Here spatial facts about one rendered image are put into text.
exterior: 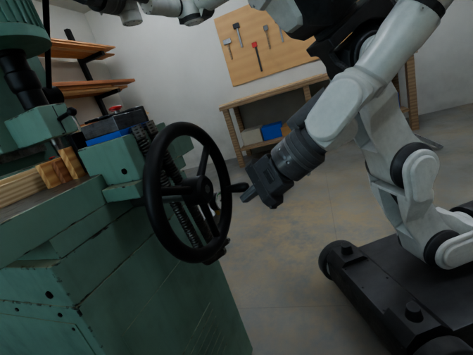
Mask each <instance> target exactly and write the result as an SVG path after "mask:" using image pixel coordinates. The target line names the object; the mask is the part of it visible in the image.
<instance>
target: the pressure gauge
mask: <svg viewBox="0 0 473 355"><path fill-rule="evenodd" d="M220 200H221V192H213V198H212V199H211V201H210V202H209V204H210V207H211V208H212V210H214V212H215V213H216V214H217V216H218V215H220V211H219V210H221V204H222V202H221V201H220Z"/></svg>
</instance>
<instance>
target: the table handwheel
mask: <svg viewBox="0 0 473 355"><path fill-rule="evenodd" d="M182 135H187V136H190V137H193V138H194V139H196V140H197V141H199V142H200V143H201V144H202V145H203V151H202V154H201V161H200V164H199V167H198V172H197V175H196V176H195V177H188V178H186V179H184V181H183V182H182V184H181V185H175V186H172V187H161V186H160V175H161V168H162V164H163V158H164V155H165V152H166V150H167V148H168V147H169V145H170V143H171V142H172V141H173V140H174V139H175V138H177V137H179V136H182ZM209 155H210V157H211V158H212V160H213V163H214V165H215V169H216V171H217V175H218V178H219V181H220V190H221V200H222V204H221V214H220V221H219V224H218V226H217V225H216V224H215V221H214V219H213V216H212V213H211V212H210V209H209V206H208V203H209V202H210V201H211V199H212V198H213V184H212V182H211V181H210V179H209V178H208V177H207V176H205V173H206V166H207V161H208V156H209ZM229 185H231V182H230V178H229V173H228V169H227V166H226V163H225V160H224V158H223V156H222V154H221V152H220V150H219V148H218V147H217V144H216V143H215V142H214V140H213V139H212V138H211V136H210V135H209V134H208V133H207V132H206V131H205V130H203V129H202V128H201V127H199V126H197V125H195V124H193V123H189V122H183V121H180V122H176V123H171V124H169V125H167V126H166V127H164V128H163V129H162V130H161V131H160V132H159V133H158V134H157V135H156V136H155V138H154V139H153V141H152V143H151V145H150V147H149V150H148V152H147V155H146V159H145V163H144V171H143V197H141V198H137V199H130V201H131V204H132V205H133V206H134V207H142V206H145V207H146V212H147V216H148V218H149V222H150V224H151V227H152V229H153V231H154V233H155V235H156V237H157V238H158V240H159V242H160V243H161V244H162V245H163V247H164V248H165V249H166V250H167V251H168V252H169V253H170V254H172V255H173V256H174V257H175V258H176V259H179V260H181V261H183V262H186V263H202V262H204V261H207V260H208V259H211V258H212V257H213V256H214V255H216V253H217V252H218V251H219V250H220V248H221V247H222V245H223V244H224V242H225V240H226V237H227V234H228V232H229V227H230V223H231V219H232V193H227V192H226V189H225V188H226V186H229ZM178 201H184V202H185V203H186V204H187V205H189V206H195V205H199V206H200V208H201V210H202V212H203V214H204V216H205V218H206V220H207V223H208V225H209V228H210V231H211V232H212V234H213V238H212V240H211V241H210V242H209V243H208V244H207V245H205V246H204V247H201V248H199V249H195V248H191V247H189V246H187V245H186V244H184V243H183V242H182V241H181V240H180V239H179V237H178V236H177V235H176V234H175V232H174V231H173V229H172V227H171V225H170V223H169V221H168V218H167V216H166V214H165V209H164V206H163V204H167V203H170V202H178Z"/></svg>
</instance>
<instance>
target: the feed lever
mask: <svg viewBox="0 0 473 355"><path fill-rule="evenodd" d="M42 9H43V25H44V28H45V30H46V32H47V34H48V36H49V38H50V39H51V36H50V15H49V0H42ZM44 55H45V71H46V87H42V91H43V93H44V95H45V96H46V98H47V100H48V102H49V104H59V103H64V96H63V93H62V91H61V90H60V89H59V88H57V87H55V86H52V76H51V49H49V50H48V51H46V52H44Z"/></svg>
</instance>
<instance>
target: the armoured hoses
mask: <svg viewBox="0 0 473 355"><path fill-rule="evenodd" d="M143 128H144V129H146V131H147V133H148V134H149V137H150V139H152V140H151V141H153V139H154V138H155V136H156V135H157V134H158V128H157V127H156V125H155V123H154V121H153V120H150V121H148V122H145V123H143V124H142V125H141V124H138V125H135V126H134V127H131V128H129V129H128V130H129V131H130V133H132V134H133V135H134V138H135V139H136V141H137V144H138V145H139V147H140V148H141V150H142V153H143V154H144V156H145V159H146V155H147V152H148V150H149V147H150V142H149V141H148V140H149V139H148V138H146V137H147V136H146V133H145V131H144V129H143ZM163 163H164V166H165V168H167V171H168V173H169V175H170V177H171V178H172V180H173V182H174V184H175V185H181V184H182V182H183V181H184V180H183V177H182V175H180V172H179V170H178V169H177V167H176V166H177V165H175V162H174V160H173V159H172V157H171V155H170V152H168V149H167V150H166V152H165V155H164V158H163ZM160 186H161V187H172V185H171V182H170V181H169V180H168V177H167V175H166V172H164V169H163V167H162V168H161V175H160ZM169 204H170V206H171V207H172V209H173V211H174V213H175V215H176V216H177V218H178V221H179V223H181V226H182V228H183V230H184V232H185V233H186V235H187V237H188V239H189V241H190V243H191V245H192V246H193V248H195V249H199V248H201V247H204V245H203V244H202V242H201V240H200V237H198V235H197V232H196V231H195V228H194V226H193V224H191V221H190V219H189V217H188V215H187V212H185V210H184V207H183V205H182V203H181V202H180V201H178V202H170V203H169ZM185 204H186V203H185ZM186 206H187V208H188V210H189V212H190V213H191V217H193V219H194V221H195V223H196V225H197V227H198V229H199V231H200V232H201V234H202V235H203V237H204V240H205V242H206V244H208V243H209V242H210V241H211V240H212V238H213V234H212V233H211V231H210V229H209V227H208V225H207V223H206V222H205V220H204V217H203V216H202V213H201V212H200V211H199V208H198V206H197V205H195V206H189V205H187V204H186ZM229 243H230V238H229V237H226V240H225V242H224V244H223V245H222V247H221V248H220V250H219V251H218V252H217V253H216V255H214V256H213V257H212V258H211V259H208V260H207V261H204V262H202V263H203V264H204V265H206V266H208V265H210V264H212V263H214V262H215V261H217V260H218V259H219V258H221V257H222V256H224V255H225V254H226V253H227V250H226V248H225V246H227V245H228V244H229Z"/></svg>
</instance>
